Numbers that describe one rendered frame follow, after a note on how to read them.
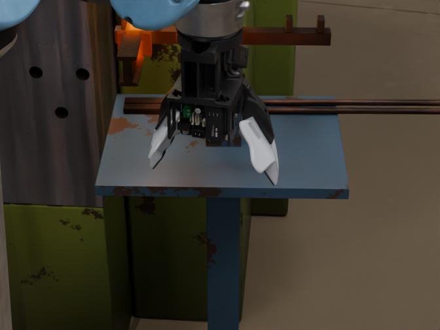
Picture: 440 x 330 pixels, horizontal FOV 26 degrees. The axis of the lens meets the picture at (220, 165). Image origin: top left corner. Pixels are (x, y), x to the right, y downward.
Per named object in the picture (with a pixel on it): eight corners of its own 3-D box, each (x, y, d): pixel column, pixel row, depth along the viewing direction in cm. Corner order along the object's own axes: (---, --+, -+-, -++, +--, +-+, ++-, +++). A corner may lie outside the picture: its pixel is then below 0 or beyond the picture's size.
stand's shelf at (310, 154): (348, 199, 150) (349, 188, 149) (95, 196, 151) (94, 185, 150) (334, 105, 175) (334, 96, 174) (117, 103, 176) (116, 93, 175)
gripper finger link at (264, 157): (266, 207, 108) (219, 145, 105) (275, 178, 113) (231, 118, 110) (288, 196, 107) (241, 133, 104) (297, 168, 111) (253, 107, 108)
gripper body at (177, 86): (165, 144, 105) (161, 44, 98) (185, 106, 112) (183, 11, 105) (232, 152, 103) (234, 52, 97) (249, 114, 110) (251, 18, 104)
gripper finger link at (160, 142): (120, 173, 110) (164, 123, 105) (136, 147, 115) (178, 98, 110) (142, 189, 111) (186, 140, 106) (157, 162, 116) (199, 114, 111)
